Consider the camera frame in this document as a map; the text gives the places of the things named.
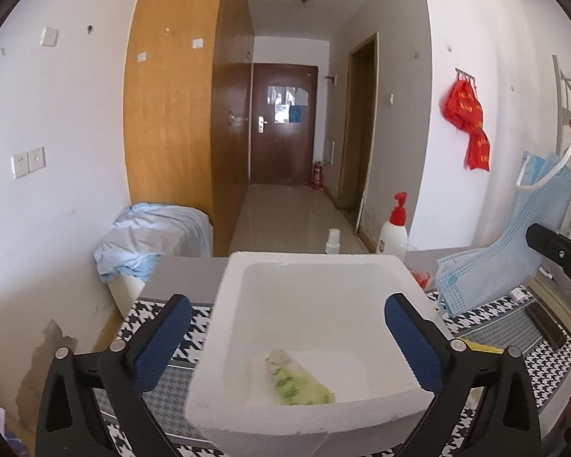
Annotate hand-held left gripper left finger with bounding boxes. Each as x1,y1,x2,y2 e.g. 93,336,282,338
35,294,193,457

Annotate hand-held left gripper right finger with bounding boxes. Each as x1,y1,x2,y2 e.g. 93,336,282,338
384,292,543,457

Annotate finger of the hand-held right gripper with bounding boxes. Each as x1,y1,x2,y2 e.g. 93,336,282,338
526,223,571,303

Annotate blue face mask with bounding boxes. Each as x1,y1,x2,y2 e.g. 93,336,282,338
437,142,571,319

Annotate white foam box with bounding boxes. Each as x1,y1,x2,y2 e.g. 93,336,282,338
183,250,450,448

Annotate yellow packet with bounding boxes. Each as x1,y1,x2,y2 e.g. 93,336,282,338
459,338,500,353

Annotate black smartphone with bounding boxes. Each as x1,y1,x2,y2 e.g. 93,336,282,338
525,302,568,350

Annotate houndstooth tablecloth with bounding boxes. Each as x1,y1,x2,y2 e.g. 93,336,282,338
90,254,571,457

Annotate white lotion pump bottle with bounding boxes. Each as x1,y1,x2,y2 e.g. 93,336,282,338
377,192,410,262

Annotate green plastic packet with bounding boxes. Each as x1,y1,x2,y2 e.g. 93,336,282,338
265,348,336,406

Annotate red hanging bags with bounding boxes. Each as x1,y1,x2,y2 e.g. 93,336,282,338
442,76,491,172

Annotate wooden wardrobe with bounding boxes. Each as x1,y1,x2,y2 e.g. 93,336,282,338
123,0,255,258

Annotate dark brown entry door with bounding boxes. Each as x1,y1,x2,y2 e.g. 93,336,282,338
251,63,319,186

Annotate papers on entry door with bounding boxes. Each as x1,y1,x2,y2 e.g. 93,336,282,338
267,85,311,123

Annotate white metal bunk bed frame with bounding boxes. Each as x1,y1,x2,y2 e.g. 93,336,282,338
552,54,571,163

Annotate brown side door frame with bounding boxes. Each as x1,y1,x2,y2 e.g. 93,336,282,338
338,32,379,234

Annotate white double wall socket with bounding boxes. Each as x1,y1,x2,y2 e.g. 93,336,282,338
11,147,46,179

